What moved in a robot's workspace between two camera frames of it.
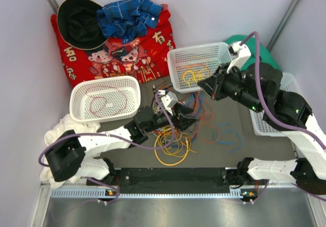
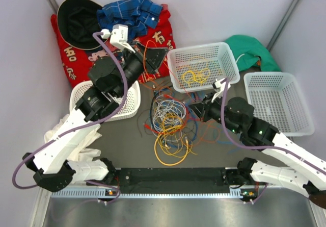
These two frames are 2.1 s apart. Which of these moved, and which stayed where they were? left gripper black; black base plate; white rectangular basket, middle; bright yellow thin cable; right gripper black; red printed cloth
Moved: right gripper black; left gripper black
Stayed: black base plate; red printed cloth; white rectangular basket, middle; bright yellow thin cable
